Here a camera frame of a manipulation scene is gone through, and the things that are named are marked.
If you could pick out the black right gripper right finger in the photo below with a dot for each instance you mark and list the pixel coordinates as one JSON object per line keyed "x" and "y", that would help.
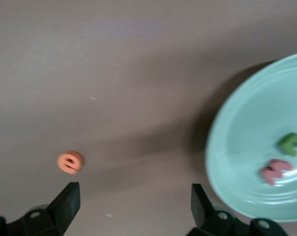
{"x": 202, "y": 206}

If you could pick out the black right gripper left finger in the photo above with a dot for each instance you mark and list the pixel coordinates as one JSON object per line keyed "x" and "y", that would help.
{"x": 65, "y": 204}

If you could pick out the orange foam letter e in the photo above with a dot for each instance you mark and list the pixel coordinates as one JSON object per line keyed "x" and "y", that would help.
{"x": 63, "y": 163}

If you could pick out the pink foam letter w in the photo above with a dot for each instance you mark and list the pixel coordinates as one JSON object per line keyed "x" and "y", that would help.
{"x": 274, "y": 173}

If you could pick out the green foam letter n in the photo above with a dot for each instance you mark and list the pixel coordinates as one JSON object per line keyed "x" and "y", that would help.
{"x": 286, "y": 145}

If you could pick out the mint green round plate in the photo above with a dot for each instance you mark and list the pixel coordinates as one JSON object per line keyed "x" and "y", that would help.
{"x": 249, "y": 118}

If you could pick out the brown paper table cover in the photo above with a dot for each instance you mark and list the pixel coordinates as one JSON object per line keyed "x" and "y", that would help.
{"x": 114, "y": 49}

